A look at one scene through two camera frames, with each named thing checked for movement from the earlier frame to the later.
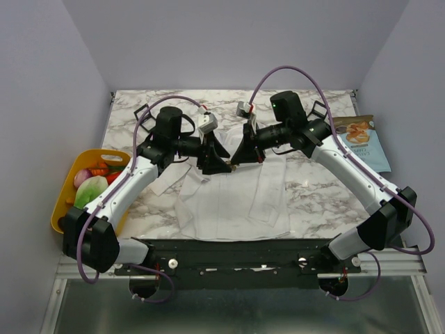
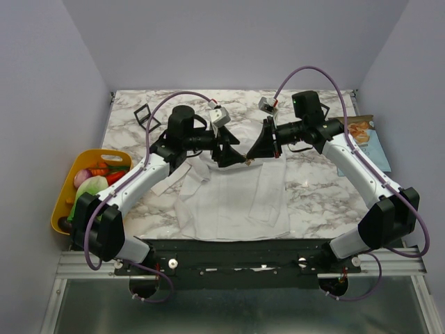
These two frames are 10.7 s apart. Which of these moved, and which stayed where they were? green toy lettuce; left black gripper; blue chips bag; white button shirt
Moved: left black gripper
Stayed: blue chips bag; white button shirt; green toy lettuce
